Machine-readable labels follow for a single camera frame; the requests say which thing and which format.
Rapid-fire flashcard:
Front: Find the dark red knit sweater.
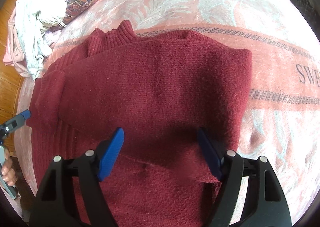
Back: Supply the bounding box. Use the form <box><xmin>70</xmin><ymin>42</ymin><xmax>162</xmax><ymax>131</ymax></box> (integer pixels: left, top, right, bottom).
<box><xmin>27</xmin><ymin>21</ymin><xmax>252</xmax><ymax>226</ymax></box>

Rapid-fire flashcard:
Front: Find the person's left hand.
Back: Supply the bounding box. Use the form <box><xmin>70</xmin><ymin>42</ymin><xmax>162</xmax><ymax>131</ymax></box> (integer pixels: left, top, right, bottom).
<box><xmin>1</xmin><ymin>148</ymin><xmax>17</xmax><ymax>186</ymax></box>

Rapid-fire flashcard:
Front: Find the light pink garment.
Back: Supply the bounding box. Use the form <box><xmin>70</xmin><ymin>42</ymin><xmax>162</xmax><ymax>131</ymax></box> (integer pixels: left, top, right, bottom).
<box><xmin>3</xmin><ymin>8</ymin><xmax>31</xmax><ymax>77</ymax></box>

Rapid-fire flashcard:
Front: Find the pink floral bed blanket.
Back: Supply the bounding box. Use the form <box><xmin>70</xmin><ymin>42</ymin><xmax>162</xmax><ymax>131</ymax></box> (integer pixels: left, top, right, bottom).
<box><xmin>15</xmin><ymin>0</ymin><xmax>319</xmax><ymax>224</ymax></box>

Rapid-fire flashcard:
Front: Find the cream zip jacket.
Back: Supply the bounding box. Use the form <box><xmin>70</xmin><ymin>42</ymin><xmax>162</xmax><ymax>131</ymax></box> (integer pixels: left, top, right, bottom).
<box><xmin>36</xmin><ymin>11</ymin><xmax>66</xmax><ymax>35</ymax></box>

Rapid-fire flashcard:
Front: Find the white blue striped garment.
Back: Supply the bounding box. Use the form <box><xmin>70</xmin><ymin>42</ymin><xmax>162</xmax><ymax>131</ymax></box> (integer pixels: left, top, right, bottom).
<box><xmin>15</xmin><ymin>0</ymin><xmax>67</xmax><ymax>79</ymax></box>

